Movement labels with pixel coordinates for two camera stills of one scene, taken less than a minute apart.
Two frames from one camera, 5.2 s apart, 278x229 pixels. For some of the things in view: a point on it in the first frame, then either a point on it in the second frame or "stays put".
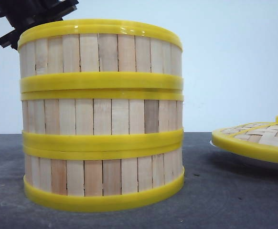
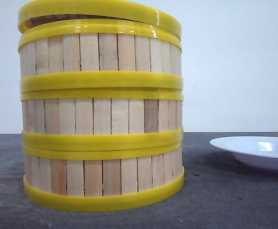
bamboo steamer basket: [100, 54] stays put
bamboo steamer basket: [85, 179] stays put
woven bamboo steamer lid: [268, 141] -> [150, 11]
